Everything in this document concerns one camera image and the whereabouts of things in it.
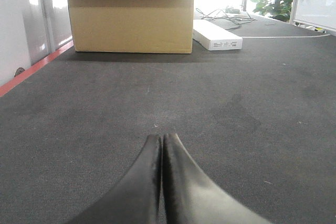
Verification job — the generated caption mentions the tangle of grey cables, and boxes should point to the tangle of grey cables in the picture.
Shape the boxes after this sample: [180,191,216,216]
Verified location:
[195,6,258,31]

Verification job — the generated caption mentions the large open cardboard box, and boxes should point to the large open cardboard box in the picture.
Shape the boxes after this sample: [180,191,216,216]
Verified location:
[68,0,194,54]

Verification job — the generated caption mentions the red conveyor frame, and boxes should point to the red conveyor frame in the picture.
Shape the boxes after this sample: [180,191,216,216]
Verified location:
[1,40,73,97]

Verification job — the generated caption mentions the long white carton box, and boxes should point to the long white carton box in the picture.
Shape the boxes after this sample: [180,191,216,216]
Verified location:
[193,19,243,51]

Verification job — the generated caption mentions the whiteboard with metal frame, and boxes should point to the whiteboard with metal frame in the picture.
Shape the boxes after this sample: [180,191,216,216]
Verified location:
[289,0,335,36]

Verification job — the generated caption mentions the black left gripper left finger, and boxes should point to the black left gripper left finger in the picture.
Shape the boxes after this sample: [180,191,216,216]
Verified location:
[68,135,162,223]

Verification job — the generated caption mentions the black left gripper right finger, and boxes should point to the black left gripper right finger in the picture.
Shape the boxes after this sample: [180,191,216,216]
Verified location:
[162,133,269,223]

